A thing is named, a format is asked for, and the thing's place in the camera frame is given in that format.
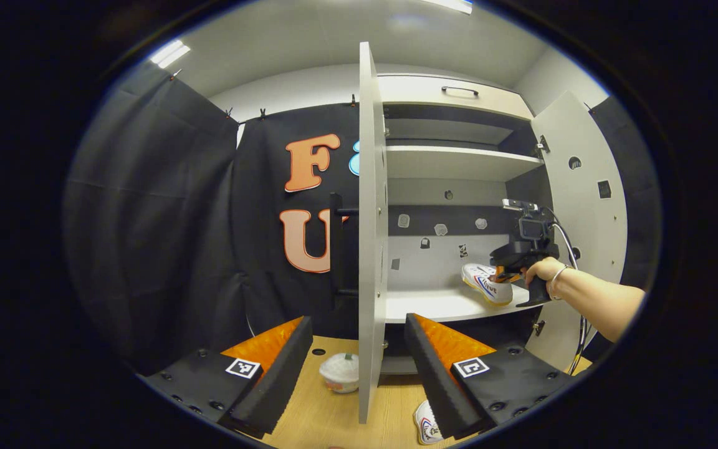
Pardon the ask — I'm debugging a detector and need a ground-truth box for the white plush toy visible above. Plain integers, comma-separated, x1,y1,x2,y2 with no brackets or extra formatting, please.
319,352,360,394

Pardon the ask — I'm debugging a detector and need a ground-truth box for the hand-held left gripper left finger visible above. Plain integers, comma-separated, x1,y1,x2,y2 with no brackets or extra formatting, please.
138,316,314,439

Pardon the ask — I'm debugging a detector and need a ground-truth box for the white cabinet drawer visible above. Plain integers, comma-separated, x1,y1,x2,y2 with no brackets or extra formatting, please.
376,75,533,119

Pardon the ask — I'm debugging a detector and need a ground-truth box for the white canvas shoe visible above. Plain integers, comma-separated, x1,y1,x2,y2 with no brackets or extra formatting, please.
462,263,514,306
413,399,446,445

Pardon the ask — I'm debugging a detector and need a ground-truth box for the black backdrop cloth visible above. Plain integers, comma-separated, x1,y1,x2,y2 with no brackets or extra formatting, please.
63,59,662,375

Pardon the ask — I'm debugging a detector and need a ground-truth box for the silver bracelet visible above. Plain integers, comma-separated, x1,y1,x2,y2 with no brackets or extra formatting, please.
549,264,569,301

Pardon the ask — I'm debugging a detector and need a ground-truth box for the black door handle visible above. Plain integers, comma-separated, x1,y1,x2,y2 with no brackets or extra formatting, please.
329,192,360,299

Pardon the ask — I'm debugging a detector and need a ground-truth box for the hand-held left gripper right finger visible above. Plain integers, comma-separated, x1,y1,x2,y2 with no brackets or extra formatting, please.
404,313,575,440

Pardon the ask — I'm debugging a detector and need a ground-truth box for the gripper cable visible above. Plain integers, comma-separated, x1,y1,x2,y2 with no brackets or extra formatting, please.
546,209,590,375

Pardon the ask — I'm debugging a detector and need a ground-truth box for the white cabinet door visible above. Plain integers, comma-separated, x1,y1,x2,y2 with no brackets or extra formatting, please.
524,92,629,373
358,42,390,425

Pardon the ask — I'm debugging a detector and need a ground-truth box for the ceiling light panel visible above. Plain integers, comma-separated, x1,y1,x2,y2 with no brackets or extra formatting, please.
424,0,473,14
149,39,191,69

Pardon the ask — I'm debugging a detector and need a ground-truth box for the white shoe cabinet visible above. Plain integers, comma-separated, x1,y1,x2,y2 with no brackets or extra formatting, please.
378,74,553,375

